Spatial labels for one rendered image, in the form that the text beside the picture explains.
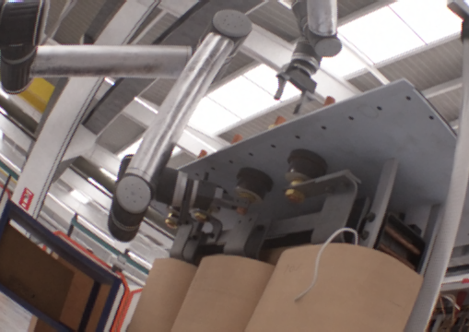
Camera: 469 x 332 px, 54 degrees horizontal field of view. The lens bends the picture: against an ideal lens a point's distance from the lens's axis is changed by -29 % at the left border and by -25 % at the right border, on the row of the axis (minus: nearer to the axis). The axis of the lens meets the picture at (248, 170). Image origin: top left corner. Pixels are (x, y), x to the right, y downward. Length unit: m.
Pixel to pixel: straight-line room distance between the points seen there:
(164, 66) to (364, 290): 1.18
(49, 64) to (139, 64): 0.41
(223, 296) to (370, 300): 0.53
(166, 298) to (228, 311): 0.46
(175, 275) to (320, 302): 0.88
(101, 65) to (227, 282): 0.90
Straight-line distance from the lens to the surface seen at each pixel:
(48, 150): 12.19
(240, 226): 1.80
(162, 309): 1.99
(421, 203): 1.63
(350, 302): 1.22
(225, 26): 1.92
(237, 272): 1.62
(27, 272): 2.16
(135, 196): 1.52
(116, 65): 2.03
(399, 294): 1.30
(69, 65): 2.02
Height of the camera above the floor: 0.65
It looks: 23 degrees up
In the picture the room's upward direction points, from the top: 24 degrees clockwise
